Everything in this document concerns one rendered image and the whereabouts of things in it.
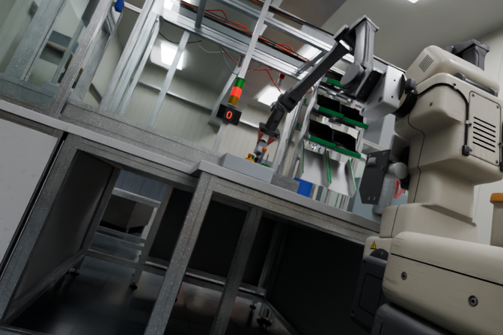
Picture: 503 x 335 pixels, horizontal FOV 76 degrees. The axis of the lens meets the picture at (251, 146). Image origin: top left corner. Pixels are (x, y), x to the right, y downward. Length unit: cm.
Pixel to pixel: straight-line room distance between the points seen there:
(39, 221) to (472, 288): 119
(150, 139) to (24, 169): 42
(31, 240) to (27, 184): 19
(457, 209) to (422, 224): 10
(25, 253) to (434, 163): 125
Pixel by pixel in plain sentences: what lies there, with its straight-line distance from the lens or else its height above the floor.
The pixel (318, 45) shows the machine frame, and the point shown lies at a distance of 250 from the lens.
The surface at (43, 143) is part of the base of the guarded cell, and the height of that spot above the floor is 77.
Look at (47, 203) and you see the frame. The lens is 130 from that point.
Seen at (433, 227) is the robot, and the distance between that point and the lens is 91.
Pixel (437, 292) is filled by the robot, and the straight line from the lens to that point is 55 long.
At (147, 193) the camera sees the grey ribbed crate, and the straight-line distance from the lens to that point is 335.
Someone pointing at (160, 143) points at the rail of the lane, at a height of 91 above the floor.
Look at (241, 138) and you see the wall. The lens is 1103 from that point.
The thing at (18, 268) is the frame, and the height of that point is 36.
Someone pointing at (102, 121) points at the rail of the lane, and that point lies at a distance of 136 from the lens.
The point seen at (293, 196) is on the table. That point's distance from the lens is 99.
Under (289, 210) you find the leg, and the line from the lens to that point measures 102.
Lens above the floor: 75
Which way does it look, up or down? 12 degrees up
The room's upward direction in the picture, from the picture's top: 18 degrees clockwise
